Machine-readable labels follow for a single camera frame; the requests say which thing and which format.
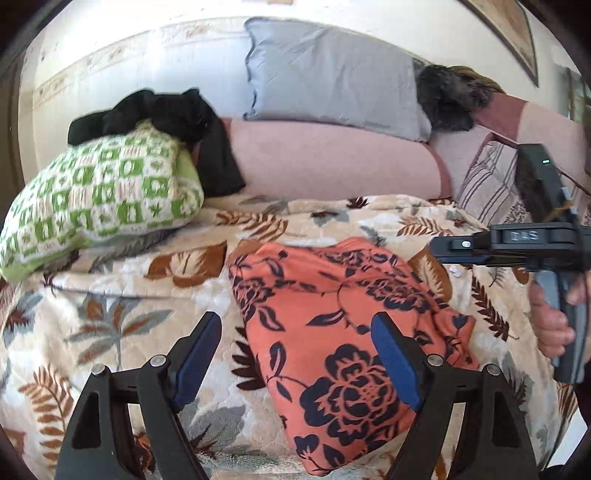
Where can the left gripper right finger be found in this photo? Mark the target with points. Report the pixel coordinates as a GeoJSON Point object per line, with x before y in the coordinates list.
{"type": "Point", "coordinates": [493, 442]}

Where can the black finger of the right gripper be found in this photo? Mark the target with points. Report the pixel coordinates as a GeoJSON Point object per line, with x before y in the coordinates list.
{"type": "Point", "coordinates": [458, 250]}

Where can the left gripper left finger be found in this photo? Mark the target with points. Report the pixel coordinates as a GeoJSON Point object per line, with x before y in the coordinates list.
{"type": "Point", "coordinates": [99, 442]}

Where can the orange floral garment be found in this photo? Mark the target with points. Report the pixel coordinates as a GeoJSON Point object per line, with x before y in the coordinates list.
{"type": "Point", "coordinates": [307, 314]}

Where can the person right hand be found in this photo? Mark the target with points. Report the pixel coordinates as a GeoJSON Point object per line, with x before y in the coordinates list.
{"type": "Point", "coordinates": [551, 326]}

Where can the striped pillow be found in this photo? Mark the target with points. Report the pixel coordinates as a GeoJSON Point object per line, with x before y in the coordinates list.
{"type": "Point", "coordinates": [489, 192]}

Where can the cream leaf pattern blanket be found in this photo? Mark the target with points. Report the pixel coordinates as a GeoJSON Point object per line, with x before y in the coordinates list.
{"type": "Point", "coordinates": [120, 306]}

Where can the dark furry item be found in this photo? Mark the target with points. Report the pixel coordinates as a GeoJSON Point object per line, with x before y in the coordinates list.
{"type": "Point", "coordinates": [449, 99]}

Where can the pink bolster cushion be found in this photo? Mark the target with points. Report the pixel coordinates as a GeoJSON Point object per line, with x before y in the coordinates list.
{"type": "Point", "coordinates": [298, 160]}

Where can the grey pillow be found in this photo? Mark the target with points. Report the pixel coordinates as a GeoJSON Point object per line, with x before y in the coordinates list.
{"type": "Point", "coordinates": [303, 71]}

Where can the green white patterned pillow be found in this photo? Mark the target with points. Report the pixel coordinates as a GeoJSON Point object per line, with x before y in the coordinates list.
{"type": "Point", "coordinates": [108, 189]}

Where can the black cloth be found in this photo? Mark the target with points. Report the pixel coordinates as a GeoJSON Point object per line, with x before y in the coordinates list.
{"type": "Point", "coordinates": [186, 117]}

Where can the framed wall picture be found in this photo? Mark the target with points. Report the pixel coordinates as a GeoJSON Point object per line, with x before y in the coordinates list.
{"type": "Point", "coordinates": [509, 22]}

